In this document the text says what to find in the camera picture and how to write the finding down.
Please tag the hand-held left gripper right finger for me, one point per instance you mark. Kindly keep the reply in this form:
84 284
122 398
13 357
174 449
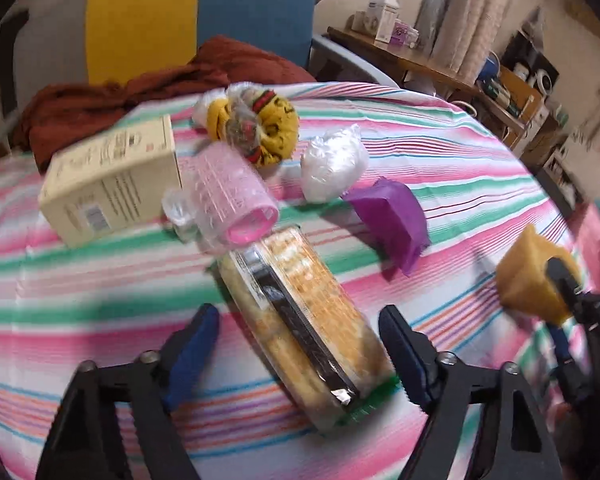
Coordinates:
410 370

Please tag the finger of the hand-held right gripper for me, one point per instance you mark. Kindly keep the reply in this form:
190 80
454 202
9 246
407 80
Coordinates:
561 345
565 277

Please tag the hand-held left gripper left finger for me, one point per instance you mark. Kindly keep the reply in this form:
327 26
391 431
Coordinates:
190 355

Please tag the cracker packet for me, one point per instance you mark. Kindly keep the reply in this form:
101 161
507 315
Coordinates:
300 320

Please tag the pink measuring cup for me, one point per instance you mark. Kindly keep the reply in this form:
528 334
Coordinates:
225 190

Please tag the cream cardboard box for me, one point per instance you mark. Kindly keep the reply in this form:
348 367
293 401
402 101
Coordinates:
110 185

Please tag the white plastic bag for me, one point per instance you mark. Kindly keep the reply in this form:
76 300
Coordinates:
332 165

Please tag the yellow sock ball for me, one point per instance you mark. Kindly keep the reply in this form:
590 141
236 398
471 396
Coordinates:
272 125

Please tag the pink cloth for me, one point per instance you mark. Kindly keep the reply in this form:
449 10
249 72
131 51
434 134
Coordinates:
597 240

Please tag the striped bedsheet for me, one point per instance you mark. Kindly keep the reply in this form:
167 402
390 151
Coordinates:
105 300

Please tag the white shelf unit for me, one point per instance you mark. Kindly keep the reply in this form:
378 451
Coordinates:
555 170

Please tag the wooden cabinet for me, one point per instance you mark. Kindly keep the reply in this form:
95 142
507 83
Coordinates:
522 105

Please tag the round white mirror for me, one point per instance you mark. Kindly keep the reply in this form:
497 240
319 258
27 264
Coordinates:
542 80

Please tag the blue jug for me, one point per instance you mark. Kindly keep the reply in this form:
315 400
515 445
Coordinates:
489 67

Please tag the black shelf unit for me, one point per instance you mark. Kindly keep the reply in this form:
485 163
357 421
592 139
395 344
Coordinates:
522 52

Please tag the maroon jacket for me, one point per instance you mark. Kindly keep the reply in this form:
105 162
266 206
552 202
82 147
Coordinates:
105 105

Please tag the wooden desk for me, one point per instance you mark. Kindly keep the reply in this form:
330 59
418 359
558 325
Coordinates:
410 62

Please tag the patterned beige curtain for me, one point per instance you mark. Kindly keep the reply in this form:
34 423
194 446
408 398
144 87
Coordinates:
475 15

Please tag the small purple box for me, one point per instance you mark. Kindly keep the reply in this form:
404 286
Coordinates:
405 34

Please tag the tall white box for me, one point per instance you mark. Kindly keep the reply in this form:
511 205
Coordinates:
387 20

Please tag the grey yellow blue armchair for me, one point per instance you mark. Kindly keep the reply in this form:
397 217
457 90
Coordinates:
145 15

